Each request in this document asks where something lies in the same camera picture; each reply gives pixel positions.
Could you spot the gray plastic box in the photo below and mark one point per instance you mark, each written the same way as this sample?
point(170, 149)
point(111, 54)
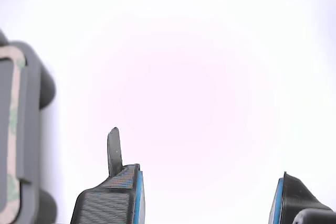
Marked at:
point(32, 103)

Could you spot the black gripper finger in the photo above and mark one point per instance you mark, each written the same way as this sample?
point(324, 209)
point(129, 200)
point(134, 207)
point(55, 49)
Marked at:
point(291, 195)
point(105, 205)

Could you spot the black frame with taped face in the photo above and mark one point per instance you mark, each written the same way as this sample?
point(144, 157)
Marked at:
point(13, 142)

